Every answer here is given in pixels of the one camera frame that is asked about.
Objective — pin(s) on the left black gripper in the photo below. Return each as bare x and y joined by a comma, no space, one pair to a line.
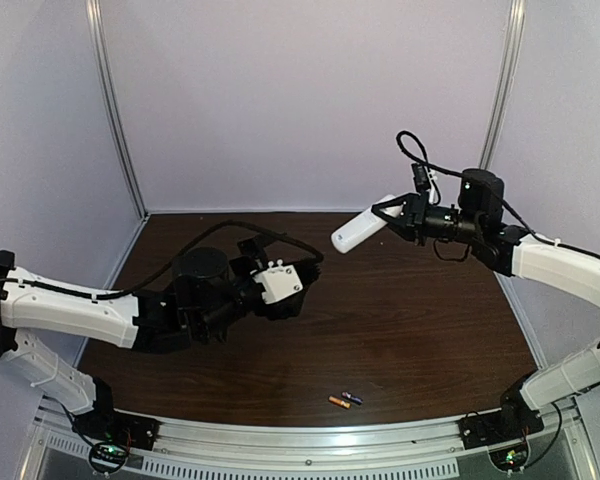
290,298

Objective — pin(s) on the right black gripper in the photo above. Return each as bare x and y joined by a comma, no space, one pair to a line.
413,217

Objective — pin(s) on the purple AA battery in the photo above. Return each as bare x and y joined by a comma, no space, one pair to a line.
351,398

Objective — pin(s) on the orange AA battery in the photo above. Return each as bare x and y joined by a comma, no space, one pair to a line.
339,402

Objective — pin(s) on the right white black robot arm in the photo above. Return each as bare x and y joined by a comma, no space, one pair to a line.
513,251

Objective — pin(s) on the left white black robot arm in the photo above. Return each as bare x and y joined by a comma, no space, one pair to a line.
208,292

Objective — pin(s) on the left controller board with LEDs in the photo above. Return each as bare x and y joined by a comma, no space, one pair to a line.
107,458

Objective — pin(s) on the controller board with leds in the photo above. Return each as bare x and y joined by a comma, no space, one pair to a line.
107,458
509,459

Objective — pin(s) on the right controller board with LEDs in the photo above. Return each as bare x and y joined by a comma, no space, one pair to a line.
509,459

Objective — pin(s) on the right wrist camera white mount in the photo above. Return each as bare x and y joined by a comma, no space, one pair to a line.
425,180

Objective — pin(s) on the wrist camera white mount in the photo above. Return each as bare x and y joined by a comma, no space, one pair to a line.
425,180
279,280

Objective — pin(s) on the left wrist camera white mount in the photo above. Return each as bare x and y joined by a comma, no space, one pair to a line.
279,280

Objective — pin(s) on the curved aluminium front rail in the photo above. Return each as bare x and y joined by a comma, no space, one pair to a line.
328,447

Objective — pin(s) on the right aluminium frame post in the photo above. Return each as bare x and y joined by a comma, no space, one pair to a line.
514,33

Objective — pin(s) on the aluminium frame post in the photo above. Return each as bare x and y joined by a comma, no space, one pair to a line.
514,33
111,106

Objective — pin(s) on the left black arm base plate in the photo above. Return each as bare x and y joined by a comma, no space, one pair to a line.
120,428

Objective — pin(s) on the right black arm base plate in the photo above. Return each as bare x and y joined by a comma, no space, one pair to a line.
498,426

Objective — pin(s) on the white slotted cable duct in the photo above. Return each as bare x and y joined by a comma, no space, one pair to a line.
58,456

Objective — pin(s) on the left aluminium frame post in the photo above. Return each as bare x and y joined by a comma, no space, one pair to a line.
111,106

